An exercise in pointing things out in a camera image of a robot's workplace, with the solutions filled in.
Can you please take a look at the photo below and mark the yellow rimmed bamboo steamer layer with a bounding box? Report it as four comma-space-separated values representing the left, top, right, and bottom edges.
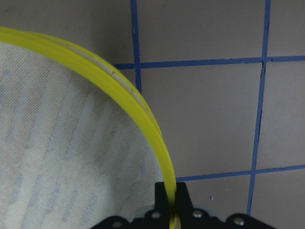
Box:
0, 26, 182, 229

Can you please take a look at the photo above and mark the white gauze steamer liner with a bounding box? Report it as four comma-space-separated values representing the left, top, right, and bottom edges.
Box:
0, 42, 167, 229

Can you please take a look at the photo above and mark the lower yellow steamer layer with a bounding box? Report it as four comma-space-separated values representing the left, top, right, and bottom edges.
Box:
30, 32, 162, 135

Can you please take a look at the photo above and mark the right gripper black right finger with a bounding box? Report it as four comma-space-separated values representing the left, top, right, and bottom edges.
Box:
175, 182, 193, 229

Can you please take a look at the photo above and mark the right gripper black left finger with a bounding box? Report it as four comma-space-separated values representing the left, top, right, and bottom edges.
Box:
154, 182, 170, 229

